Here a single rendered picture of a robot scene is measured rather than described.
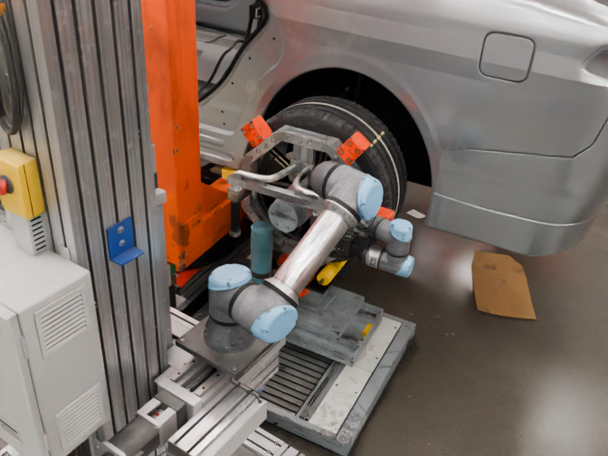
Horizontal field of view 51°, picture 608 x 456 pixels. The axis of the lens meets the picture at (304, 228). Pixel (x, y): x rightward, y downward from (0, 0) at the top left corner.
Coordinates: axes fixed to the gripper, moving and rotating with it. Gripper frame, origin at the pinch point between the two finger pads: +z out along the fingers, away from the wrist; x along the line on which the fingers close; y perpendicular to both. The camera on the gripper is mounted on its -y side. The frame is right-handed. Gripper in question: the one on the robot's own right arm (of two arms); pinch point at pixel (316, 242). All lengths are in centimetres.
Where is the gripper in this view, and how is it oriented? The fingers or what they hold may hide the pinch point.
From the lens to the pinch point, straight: 228.4
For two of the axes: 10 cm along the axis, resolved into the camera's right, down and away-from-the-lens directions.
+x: -4.5, 4.5, -7.7
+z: -8.9, -2.8, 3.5
